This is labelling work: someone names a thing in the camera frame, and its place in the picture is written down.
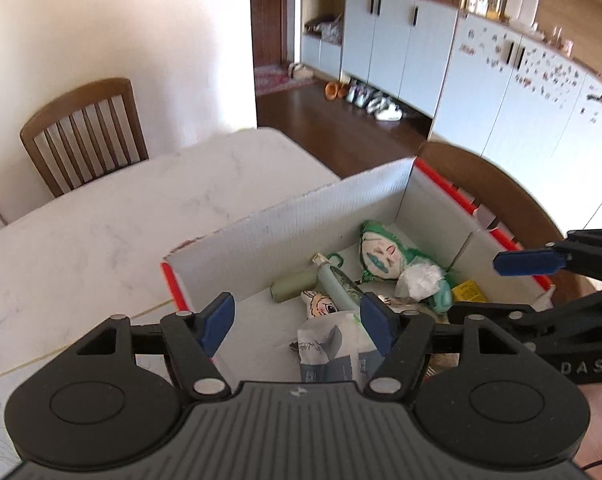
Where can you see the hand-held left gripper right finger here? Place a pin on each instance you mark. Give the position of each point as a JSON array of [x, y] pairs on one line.
[[378, 322]]

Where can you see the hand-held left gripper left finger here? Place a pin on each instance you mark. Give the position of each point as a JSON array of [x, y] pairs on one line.
[[216, 322]]

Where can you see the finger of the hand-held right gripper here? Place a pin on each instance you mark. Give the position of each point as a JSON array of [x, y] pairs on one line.
[[528, 262], [511, 315]]

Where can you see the small yellow box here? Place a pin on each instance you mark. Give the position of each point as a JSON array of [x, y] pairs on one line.
[[468, 292]]

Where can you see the white printed plastic bag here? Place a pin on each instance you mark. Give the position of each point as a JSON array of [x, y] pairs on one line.
[[331, 352]]

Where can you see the grey-green correction tape dispenser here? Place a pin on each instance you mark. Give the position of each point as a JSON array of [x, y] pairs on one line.
[[338, 282]]

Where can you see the small blond cloth doll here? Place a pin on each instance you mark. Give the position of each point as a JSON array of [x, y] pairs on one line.
[[321, 305]]

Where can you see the white plastic wrap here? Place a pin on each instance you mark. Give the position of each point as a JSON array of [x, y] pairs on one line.
[[418, 277]]

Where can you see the green hooded doll head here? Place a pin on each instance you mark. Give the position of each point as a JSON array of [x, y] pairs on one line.
[[383, 255]]

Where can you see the brown foil snack wrapper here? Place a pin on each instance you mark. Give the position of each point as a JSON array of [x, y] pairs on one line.
[[441, 366]]

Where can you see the olive green cylinder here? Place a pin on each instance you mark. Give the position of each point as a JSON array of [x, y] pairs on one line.
[[293, 287]]

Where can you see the red cardboard box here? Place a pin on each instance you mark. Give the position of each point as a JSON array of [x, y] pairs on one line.
[[291, 230]]

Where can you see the wooden slat-back chair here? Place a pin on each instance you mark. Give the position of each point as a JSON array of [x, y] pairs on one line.
[[481, 175], [86, 125]]

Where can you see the white cabinet with stickers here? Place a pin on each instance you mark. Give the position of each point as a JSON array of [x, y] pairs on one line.
[[531, 120]]

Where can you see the row of white sneakers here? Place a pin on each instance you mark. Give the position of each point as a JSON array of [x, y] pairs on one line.
[[381, 105]]

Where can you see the orange slippers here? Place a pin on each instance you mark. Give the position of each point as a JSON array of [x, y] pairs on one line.
[[335, 91]]

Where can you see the patterned red doormat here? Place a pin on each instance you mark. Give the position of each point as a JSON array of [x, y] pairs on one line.
[[281, 82]]

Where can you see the white storage canisters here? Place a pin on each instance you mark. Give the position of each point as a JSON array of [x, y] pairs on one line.
[[520, 7]]

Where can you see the beige slippers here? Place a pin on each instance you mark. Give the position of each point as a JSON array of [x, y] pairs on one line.
[[301, 71]]

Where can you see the grey plastic bag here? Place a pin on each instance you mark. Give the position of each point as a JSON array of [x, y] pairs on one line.
[[332, 30]]

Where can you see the dark brown entrance door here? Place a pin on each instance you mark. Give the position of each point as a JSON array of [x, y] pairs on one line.
[[266, 20]]

